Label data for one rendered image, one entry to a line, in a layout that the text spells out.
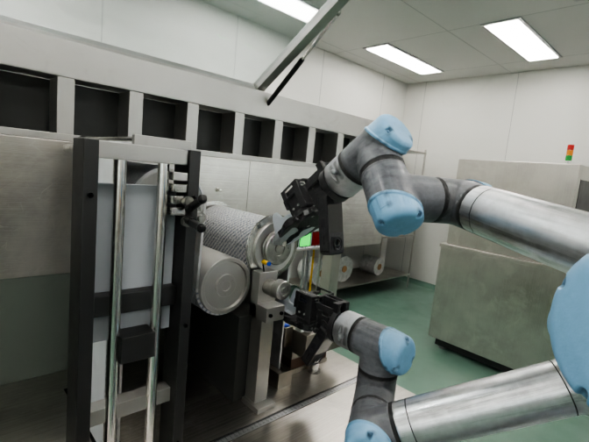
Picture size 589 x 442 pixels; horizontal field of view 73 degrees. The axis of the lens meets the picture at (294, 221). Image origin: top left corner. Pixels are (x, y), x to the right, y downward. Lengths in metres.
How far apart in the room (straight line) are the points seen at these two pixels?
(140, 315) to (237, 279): 0.27
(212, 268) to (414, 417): 0.44
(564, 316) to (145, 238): 0.52
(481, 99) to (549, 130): 0.89
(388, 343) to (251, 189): 0.68
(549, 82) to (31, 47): 5.04
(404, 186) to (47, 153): 0.75
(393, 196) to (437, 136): 5.22
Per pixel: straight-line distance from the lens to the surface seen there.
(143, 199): 0.62
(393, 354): 0.76
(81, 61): 1.05
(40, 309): 1.08
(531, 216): 0.57
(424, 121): 5.94
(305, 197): 0.76
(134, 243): 0.62
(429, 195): 0.63
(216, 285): 0.83
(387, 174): 0.62
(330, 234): 0.74
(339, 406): 1.01
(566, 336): 0.34
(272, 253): 0.87
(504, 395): 0.68
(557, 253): 0.54
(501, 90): 5.58
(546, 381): 0.69
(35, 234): 1.03
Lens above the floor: 1.43
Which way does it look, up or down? 7 degrees down
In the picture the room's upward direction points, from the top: 6 degrees clockwise
